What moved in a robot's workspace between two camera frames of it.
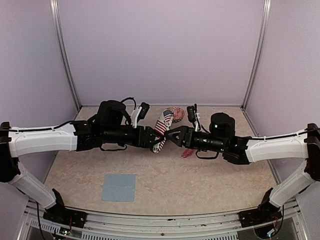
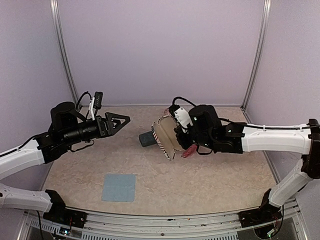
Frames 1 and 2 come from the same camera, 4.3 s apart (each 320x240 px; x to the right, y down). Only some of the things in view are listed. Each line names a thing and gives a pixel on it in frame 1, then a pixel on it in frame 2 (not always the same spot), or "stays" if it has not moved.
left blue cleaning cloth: (119, 187) stays
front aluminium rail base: (217, 226) stays
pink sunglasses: (187, 153) stays
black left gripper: (145, 143) -> (103, 132)
